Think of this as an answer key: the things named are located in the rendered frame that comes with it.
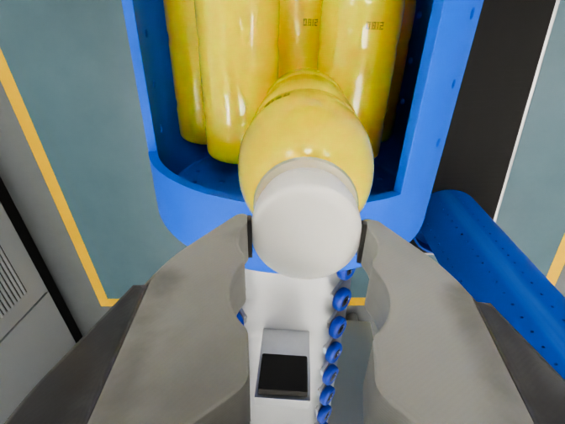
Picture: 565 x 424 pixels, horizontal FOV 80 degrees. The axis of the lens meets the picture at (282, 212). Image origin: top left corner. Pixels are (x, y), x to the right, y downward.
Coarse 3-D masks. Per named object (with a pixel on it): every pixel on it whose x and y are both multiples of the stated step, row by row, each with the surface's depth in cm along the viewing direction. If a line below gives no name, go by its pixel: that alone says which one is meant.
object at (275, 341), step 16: (272, 336) 72; (288, 336) 72; (304, 336) 72; (272, 352) 68; (288, 352) 68; (304, 352) 68; (272, 368) 63; (288, 368) 63; (304, 368) 64; (256, 384) 62; (272, 384) 61; (288, 384) 61; (304, 384) 61; (256, 400) 61; (272, 400) 60; (288, 400) 60; (304, 400) 60
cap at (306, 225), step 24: (312, 168) 12; (264, 192) 12; (288, 192) 11; (312, 192) 11; (336, 192) 11; (264, 216) 11; (288, 216) 11; (312, 216) 11; (336, 216) 11; (360, 216) 12; (264, 240) 12; (288, 240) 12; (312, 240) 12; (336, 240) 12; (288, 264) 12; (312, 264) 12; (336, 264) 12
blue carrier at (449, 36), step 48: (144, 0) 30; (432, 0) 32; (480, 0) 22; (144, 48) 29; (432, 48) 20; (144, 96) 29; (432, 96) 22; (192, 144) 42; (384, 144) 42; (432, 144) 25; (192, 192) 25; (240, 192) 37; (384, 192) 37; (192, 240) 28
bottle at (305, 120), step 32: (288, 96) 16; (320, 96) 16; (256, 128) 15; (288, 128) 14; (320, 128) 14; (352, 128) 15; (256, 160) 14; (288, 160) 13; (320, 160) 13; (352, 160) 14; (256, 192) 13; (352, 192) 13
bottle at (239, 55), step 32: (224, 0) 25; (256, 0) 25; (224, 32) 26; (256, 32) 26; (224, 64) 27; (256, 64) 27; (224, 96) 28; (256, 96) 29; (224, 128) 30; (224, 160) 31
